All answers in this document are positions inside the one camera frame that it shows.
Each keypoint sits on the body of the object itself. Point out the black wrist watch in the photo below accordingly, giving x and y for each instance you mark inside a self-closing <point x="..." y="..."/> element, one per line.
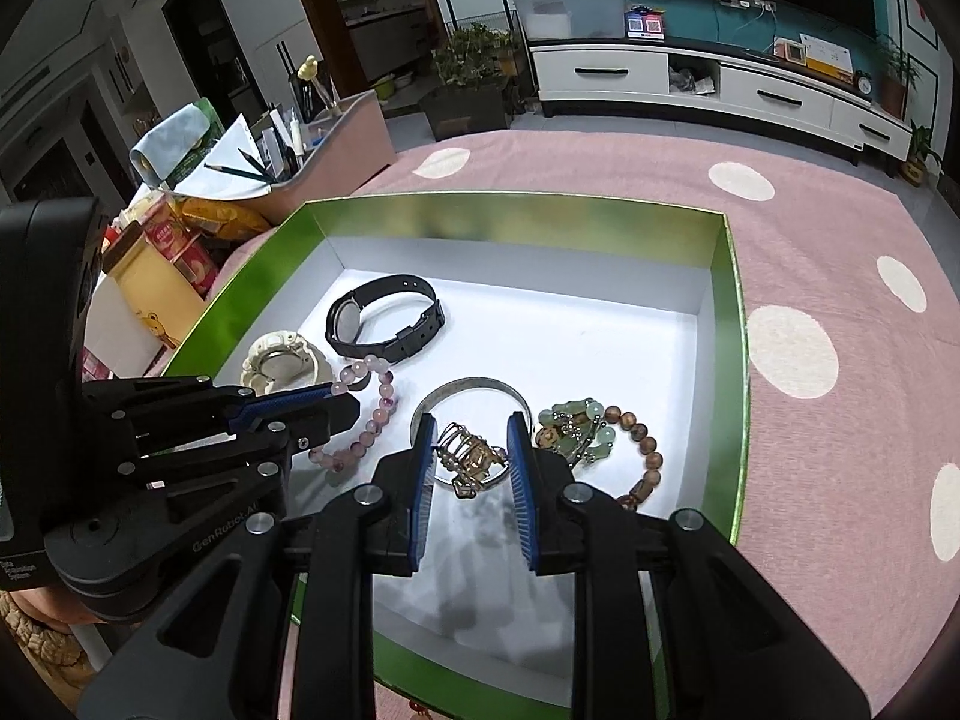
<point x="420" y="330"/>

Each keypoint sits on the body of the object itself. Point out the cream wrist watch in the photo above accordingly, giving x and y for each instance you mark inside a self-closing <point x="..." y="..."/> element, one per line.
<point x="300" y="349"/>

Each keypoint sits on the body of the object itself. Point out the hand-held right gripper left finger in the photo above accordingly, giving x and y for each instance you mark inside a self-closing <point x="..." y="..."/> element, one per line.
<point x="424" y="495"/>

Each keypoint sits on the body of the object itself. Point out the red snack packet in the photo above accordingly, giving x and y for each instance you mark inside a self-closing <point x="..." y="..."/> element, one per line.
<point x="184" y="247"/>

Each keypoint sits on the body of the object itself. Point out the yellow duck stick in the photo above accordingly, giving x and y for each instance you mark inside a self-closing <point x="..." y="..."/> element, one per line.
<point x="307" y="69"/>

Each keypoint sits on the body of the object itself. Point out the white paper sheets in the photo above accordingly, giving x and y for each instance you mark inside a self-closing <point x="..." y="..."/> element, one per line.
<point x="225" y="180"/>

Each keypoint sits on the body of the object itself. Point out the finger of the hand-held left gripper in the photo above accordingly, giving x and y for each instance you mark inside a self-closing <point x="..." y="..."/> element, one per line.
<point x="322" y="420"/>
<point x="277" y="401"/>

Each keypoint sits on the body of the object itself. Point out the blue and red cubes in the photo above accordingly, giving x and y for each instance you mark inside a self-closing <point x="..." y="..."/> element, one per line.
<point x="646" y="22"/>

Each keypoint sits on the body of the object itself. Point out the pink desk organizer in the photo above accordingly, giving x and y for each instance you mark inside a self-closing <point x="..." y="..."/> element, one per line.
<point x="352" y="150"/>

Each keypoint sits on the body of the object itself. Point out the white tv cabinet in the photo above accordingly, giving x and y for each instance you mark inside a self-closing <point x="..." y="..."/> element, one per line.
<point x="600" y="75"/>

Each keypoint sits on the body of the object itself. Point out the green cardboard box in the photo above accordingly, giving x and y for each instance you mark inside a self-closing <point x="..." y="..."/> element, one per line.
<point x="600" y="360"/>

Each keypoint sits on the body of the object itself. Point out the silver bangle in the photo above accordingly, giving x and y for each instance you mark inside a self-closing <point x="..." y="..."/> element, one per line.
<point x="465" y="384"/>

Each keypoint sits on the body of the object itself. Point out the dark planter with plants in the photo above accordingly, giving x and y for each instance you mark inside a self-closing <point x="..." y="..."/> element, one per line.
<point x="465" y="109"/>

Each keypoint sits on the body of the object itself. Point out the small potted plant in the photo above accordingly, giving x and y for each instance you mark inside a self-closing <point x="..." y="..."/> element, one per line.
<point x="919" y="161"/>

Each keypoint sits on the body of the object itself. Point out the yellow bear print bag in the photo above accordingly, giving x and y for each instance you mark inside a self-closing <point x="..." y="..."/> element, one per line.
<point x="150" y="292"/>

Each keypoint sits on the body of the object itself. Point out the small alarm clock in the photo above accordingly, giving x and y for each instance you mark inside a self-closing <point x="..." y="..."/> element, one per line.
<point x="864" y="82"/>

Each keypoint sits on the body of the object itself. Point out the carved wooden object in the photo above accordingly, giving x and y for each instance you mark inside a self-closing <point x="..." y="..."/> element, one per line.
<point x="37" y="637"/>

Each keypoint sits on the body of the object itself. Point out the yellow snack packet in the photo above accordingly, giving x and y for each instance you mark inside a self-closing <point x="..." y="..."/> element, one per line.
<point x="217" y="217"/>

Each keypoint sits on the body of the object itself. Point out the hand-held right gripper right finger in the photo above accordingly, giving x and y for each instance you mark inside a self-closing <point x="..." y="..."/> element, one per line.
<point x="521" y="495"/>

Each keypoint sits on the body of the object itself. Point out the clear storage box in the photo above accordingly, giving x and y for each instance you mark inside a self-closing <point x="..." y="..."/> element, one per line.
<point x="570" y="15"/>

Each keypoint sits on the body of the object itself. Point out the yellow and white box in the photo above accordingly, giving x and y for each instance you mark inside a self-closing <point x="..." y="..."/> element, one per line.
<point x="821" y="56"/>

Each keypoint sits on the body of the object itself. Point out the bunch of pens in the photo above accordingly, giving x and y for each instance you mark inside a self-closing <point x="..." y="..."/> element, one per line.
<point x="296" y="139"/>

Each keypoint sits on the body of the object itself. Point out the tall potted plant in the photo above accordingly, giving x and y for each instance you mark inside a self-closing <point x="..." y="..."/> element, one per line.
<point x="894" y="94"/>

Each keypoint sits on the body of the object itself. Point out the gold hair claw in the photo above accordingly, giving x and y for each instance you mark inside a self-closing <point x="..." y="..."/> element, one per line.
<point x="472" y="457"/>

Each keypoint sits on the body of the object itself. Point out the pink polka-dot tablecloth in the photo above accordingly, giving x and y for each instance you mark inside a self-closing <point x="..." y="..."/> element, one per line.
<point x="825" y="240"/>

